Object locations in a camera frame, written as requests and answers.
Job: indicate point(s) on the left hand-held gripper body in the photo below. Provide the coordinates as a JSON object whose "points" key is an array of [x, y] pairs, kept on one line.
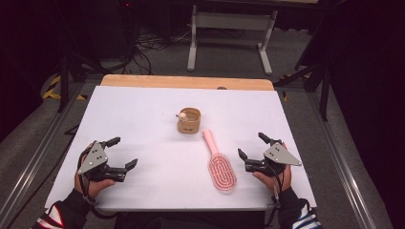
{"points": [[95, 158]]}

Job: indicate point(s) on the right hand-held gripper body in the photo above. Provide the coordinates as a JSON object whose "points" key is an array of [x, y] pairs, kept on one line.
{"points": [[280, 156]]}

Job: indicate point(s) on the pink hairbrush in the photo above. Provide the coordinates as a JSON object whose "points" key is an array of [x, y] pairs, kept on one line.
{"points": [[222, 170]]}

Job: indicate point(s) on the tan cup with small figure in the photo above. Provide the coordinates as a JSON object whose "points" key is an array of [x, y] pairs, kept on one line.
{"points": [[189, 124]]}

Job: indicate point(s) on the person's right hand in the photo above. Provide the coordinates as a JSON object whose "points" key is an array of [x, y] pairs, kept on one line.
{"points": [[280, 183]]}

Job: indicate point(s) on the person's left hand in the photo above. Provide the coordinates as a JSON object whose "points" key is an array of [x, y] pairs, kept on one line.
{"points": [[95, 187]]}

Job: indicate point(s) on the white board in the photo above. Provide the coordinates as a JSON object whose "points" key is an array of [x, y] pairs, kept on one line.
{"points": [[153, 133]]}

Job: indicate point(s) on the black metal stand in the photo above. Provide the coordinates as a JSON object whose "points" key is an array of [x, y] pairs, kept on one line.
{"points": [[324, 95], [65, 82]]}

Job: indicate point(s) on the yellow black hazard tape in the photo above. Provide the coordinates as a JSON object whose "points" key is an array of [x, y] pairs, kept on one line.
{"points": [[52, 90]]}

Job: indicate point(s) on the wooden table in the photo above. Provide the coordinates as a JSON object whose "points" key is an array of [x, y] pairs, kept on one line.
{"points": [[178, 81]]}

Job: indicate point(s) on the aluminium floor rail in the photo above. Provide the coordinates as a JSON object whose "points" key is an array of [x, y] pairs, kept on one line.
{"points": [[344, 165], [28, 171]]}

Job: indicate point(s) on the grey metal stand frame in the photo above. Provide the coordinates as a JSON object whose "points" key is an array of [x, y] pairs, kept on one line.
{"points": [[234, 21]]}

